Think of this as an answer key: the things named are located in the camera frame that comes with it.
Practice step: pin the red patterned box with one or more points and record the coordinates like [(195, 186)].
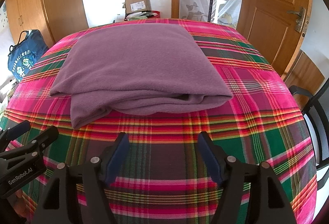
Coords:
[(155, 14)]

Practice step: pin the person's left hand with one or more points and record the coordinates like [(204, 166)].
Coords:
[(21, 202)]

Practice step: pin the wooden board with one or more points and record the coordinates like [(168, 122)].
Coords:
[(305, 77)]

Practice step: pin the blue printed tote bag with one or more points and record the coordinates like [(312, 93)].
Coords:
[(25, 59)]

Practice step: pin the wooden door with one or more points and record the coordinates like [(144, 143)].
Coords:
[(272, 8)]

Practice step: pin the black office chair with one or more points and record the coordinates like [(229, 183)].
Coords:
[(316, 121)]

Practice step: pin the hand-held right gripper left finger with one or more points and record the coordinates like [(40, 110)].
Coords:
[(119, 154)]

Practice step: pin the cardboard box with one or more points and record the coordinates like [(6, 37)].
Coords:
[(137, 4)]

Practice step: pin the pink green plaid blanket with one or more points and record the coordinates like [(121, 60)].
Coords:
[(257, 116)]

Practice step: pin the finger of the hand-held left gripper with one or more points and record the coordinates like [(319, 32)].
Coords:
[(46, 136), (18, 128)]

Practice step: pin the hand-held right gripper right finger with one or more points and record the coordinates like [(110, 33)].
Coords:
[(208, 154)]

